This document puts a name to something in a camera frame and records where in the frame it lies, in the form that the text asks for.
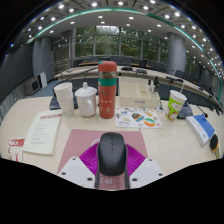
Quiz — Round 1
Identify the colourful sticker sheet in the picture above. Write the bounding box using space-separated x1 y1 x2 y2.
114 106 164 129

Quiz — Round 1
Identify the black computer mouse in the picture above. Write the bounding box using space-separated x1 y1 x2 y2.
96 132 128 178

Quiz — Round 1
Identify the white lidded ceramic mug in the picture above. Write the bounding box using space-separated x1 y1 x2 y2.
74 81 98 118

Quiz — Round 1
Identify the white desk organizer box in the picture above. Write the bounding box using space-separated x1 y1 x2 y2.
119 75 161 109

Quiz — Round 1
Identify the green-printed paper cup with straw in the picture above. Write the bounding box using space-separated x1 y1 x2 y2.
164 83 188 122

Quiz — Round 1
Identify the grey box appliance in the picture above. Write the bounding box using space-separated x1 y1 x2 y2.
23 77 41 96

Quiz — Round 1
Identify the pink mouse pad white drawing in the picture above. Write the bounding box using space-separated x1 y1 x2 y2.
57 128 149 191

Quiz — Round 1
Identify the red and white booklet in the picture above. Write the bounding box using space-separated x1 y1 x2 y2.
6 136 26 163

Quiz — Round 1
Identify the long curved conference desk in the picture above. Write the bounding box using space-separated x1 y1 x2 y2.
53 64 224 111

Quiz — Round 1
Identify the white upright panel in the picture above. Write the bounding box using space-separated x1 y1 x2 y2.
39 71 48 88

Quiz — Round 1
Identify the cream printed paper sheet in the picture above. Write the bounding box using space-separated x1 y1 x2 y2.
22 109 63 156

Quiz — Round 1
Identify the blue and white book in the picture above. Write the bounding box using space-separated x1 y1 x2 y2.
185 114 217 148

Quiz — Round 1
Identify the dark gooseneck conference microphone unit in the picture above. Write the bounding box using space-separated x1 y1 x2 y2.
176 101 208 120
49 66 99 111

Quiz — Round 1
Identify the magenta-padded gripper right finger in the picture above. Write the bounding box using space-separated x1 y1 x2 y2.
123 143 166 190

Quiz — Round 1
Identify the group of dark office chairs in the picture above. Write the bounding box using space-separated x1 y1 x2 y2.
71 55 218 88

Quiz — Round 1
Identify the stack of white paper cups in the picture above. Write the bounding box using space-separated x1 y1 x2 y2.
53 82 75 118

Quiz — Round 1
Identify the group of round ceiling lights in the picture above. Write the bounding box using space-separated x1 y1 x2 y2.
9 0 224 73

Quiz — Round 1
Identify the black handheld microphone yellow ring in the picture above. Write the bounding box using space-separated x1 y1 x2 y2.
209 133 223 160

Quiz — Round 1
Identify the red bottle green band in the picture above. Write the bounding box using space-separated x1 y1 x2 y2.
97 60 118 120

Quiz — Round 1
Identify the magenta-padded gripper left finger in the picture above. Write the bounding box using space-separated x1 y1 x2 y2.
57 143 101 190

